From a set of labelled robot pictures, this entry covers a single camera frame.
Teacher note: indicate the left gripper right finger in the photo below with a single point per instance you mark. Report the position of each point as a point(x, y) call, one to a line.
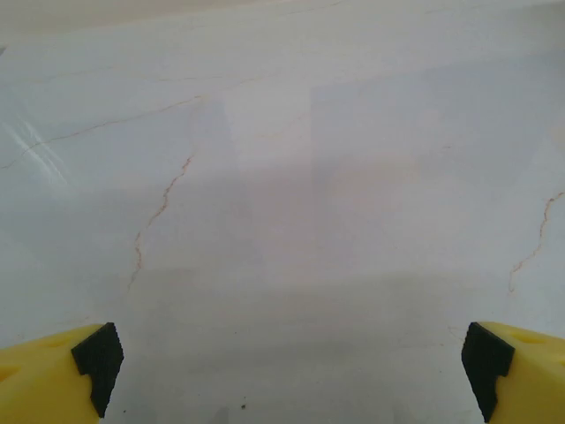
point(521, 380)

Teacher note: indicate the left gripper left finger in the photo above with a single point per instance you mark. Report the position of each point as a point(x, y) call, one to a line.
point(48, 380)

